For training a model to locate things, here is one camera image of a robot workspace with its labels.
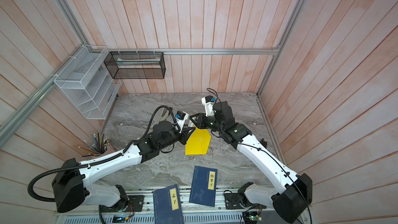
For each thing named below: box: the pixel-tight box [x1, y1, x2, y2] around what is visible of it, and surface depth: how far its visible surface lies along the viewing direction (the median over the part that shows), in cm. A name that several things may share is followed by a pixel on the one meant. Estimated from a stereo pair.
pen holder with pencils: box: [77, 132, 116, 161], surface depth 83 cm
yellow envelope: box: [185, 124, 212, 156], surface depth 93 cm
